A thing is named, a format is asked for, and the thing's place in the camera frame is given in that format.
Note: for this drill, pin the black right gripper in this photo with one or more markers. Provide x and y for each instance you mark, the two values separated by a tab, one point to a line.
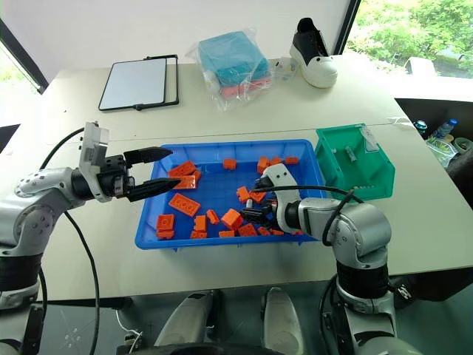
272	216

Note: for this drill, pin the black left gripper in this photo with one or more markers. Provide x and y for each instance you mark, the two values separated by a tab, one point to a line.
111	177

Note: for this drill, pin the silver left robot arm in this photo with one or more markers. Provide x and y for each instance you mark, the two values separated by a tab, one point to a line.
35	207

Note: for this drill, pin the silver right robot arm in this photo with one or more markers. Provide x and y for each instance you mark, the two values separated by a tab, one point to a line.
354	225

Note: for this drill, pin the blue plastic bin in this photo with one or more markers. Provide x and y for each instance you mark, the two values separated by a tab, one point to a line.
221	188

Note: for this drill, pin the green plastic bin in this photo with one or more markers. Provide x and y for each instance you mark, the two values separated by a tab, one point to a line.
354	174

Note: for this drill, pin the small orange building block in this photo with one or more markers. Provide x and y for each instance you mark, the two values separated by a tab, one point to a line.
165	222
242	193
276	161
231	219
200	223
226	233
230	163
199	234
247	230
258	196
297	232
276	232
263	164
213	216
165	234
292	160
263	231
197	175

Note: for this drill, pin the small grey battery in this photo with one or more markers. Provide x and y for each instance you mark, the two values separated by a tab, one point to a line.
349	154
249	203

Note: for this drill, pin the large orange building block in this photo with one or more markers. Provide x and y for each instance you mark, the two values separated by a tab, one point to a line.
184	204
187	182
183	169

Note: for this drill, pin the white board with black rim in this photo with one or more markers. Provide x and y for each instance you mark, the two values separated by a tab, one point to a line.
133	84

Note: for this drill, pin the white robot leg shell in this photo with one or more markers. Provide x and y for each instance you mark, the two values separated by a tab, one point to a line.
186	320
282	321

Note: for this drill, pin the small clear bag of trinkets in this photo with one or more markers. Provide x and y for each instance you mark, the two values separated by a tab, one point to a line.
285	69

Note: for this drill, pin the plastic bag with teal cloths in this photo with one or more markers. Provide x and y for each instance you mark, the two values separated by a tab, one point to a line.
236	61

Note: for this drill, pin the black horizontal rod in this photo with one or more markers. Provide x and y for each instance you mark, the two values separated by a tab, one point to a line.
85	303

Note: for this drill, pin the black and white sneaker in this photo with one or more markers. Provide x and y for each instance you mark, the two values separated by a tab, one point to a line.
314	55

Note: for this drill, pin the clear plastic scrap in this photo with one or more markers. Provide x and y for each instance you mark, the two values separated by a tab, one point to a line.
399	122

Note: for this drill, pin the dark open box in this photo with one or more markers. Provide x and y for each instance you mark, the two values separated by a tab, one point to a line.
414	109

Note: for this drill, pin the crumpled clear plastic bag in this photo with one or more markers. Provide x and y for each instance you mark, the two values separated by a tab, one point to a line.
441	149

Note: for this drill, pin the plastic bottle with blue cap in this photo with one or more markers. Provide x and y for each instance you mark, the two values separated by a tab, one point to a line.
445	127

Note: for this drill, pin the green tape roll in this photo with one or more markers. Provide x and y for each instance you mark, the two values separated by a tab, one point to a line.
462	144

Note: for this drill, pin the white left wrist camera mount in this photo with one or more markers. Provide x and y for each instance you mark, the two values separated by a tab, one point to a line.
90	155

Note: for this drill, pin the black board frame stand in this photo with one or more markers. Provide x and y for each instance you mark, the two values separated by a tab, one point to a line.
173	79

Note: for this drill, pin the black window frame bar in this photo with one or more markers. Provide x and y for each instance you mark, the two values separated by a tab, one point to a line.
24	55
347	26

